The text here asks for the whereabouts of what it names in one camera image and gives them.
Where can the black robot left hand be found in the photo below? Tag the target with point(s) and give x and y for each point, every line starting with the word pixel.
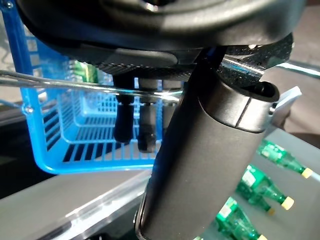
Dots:
pixel 200 162

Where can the green plastic soda bottle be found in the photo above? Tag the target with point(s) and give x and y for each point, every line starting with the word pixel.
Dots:
pixel 255 182
pixel 275 152
pixel 232 220
pixel 262 206

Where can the blue plastic shopping basket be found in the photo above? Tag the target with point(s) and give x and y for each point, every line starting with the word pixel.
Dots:
pixel 33 130

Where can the green bottle with yellow-green label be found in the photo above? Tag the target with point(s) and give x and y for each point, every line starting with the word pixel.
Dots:
pixel 83 71

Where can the white plastic bracket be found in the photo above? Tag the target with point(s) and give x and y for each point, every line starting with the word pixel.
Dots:
pixel 287 105

